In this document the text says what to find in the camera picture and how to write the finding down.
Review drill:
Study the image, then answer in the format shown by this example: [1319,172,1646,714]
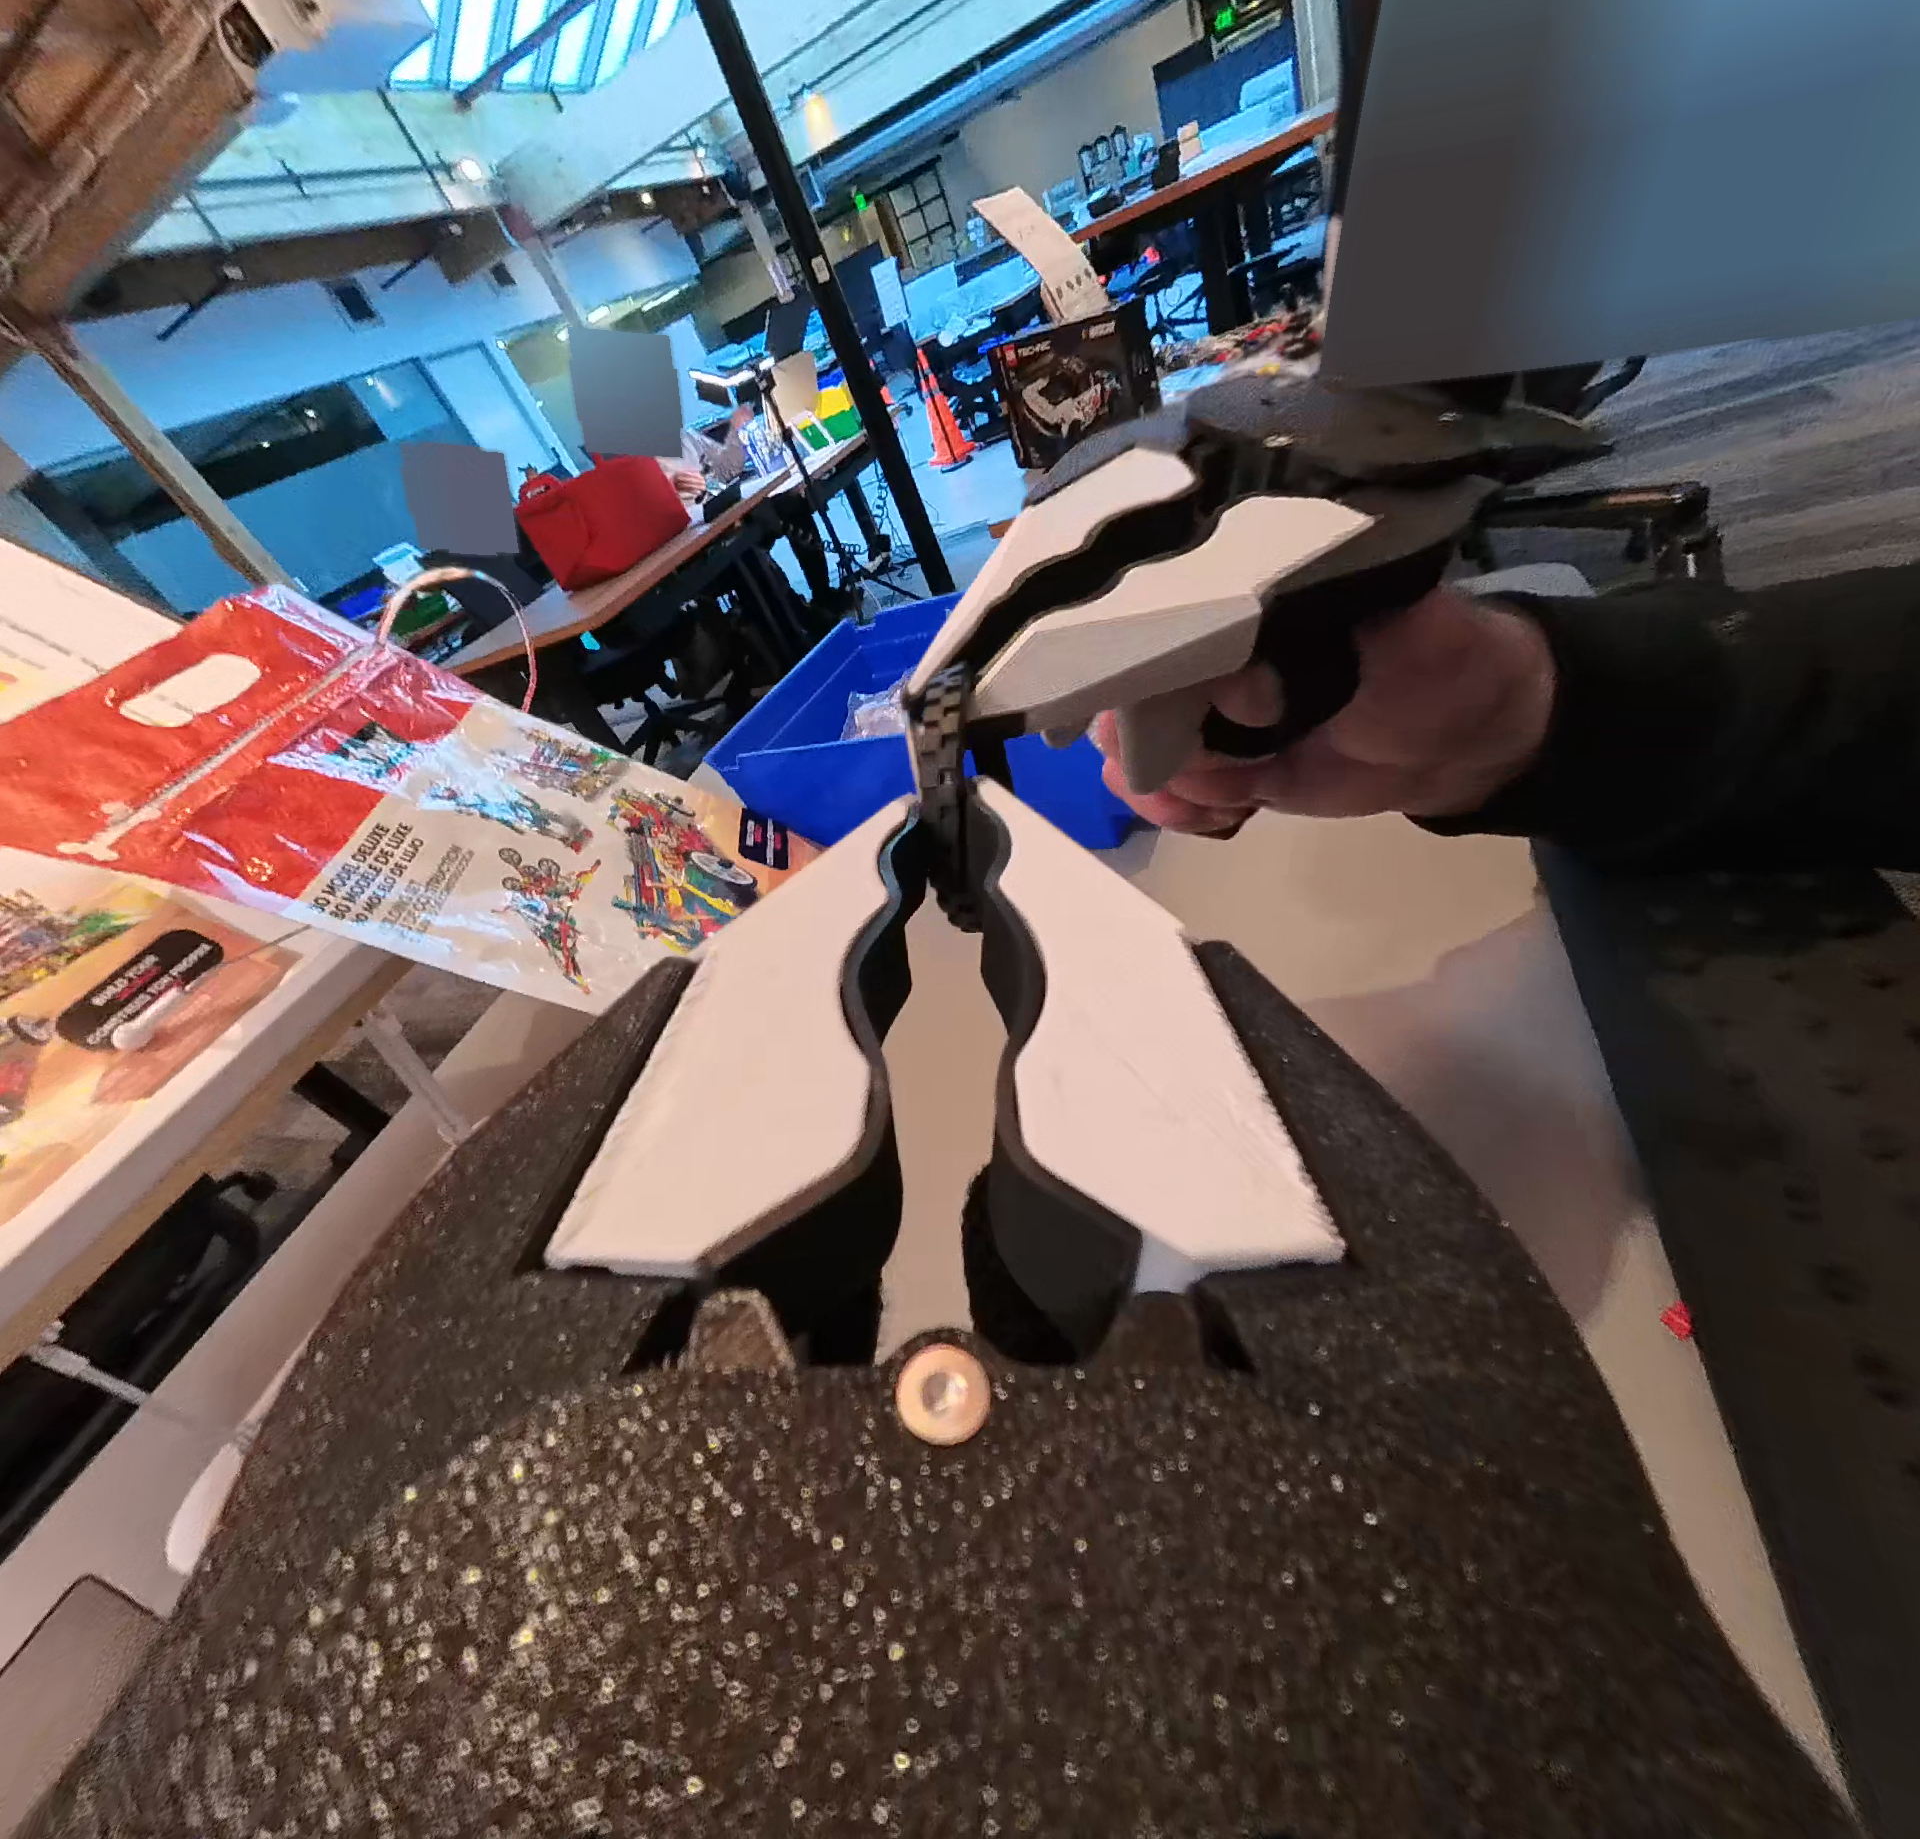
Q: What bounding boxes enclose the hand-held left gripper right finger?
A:
[975,781,1347,1364]

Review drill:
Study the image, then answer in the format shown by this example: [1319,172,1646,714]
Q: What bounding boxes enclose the black office chair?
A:
[1476,353,1711,582]

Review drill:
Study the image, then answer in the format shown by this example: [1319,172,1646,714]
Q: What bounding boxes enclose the person's right forearm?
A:
[1409,564,1920,881]

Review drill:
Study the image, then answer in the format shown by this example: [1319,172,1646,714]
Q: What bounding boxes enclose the blue plastic bin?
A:
[705,593,1142,854]

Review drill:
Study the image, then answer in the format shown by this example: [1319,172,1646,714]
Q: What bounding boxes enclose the black stand pole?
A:
[659,0,958,596]

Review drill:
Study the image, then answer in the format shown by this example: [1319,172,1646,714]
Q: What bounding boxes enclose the black camera tripod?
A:
[696,361,888,623]

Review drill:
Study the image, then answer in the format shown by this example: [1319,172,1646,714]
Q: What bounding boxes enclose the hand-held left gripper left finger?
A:
[542,793,918,1367]

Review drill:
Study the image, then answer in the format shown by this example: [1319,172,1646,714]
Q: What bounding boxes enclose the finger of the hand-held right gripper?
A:
[966,495,1382,744]
[903,444,1202,707]

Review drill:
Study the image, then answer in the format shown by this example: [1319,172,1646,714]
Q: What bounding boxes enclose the white ceiling projector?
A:
[222,0,437,105]

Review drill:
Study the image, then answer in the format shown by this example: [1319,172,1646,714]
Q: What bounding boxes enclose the long wooden table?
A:
[434,429,873,689]

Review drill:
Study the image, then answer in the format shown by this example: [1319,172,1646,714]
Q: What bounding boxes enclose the high wooden table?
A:
[1070,105,1336,338]

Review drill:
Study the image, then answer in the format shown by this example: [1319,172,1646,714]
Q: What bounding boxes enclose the black toy car box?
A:
[990,315,1163,469]

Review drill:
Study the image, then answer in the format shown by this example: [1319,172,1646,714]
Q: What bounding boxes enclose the person's right hand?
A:
[1101,585,1561,839]

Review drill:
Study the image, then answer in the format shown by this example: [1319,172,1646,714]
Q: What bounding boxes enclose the red printed plastic bag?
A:
[0,585,819,1015]

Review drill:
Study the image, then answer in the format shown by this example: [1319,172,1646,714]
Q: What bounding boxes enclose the black perforated mat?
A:
[1529,834,1920,1839]

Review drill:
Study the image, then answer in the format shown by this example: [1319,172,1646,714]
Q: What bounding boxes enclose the pink curved cable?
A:
[375,564,542,704]

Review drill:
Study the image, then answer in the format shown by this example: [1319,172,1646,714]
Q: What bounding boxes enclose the white paper sheet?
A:
[975,189,1103,327]

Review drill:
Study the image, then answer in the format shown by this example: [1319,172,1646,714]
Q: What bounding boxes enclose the black toy wheel grey rim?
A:
[905,666,999,929]

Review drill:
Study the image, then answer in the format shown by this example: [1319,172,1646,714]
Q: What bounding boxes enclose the red tote bag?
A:
[513,454,694,591]

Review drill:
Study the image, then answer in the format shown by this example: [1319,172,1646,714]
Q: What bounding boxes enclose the orange traffic cone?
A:
[920,346,977,473]

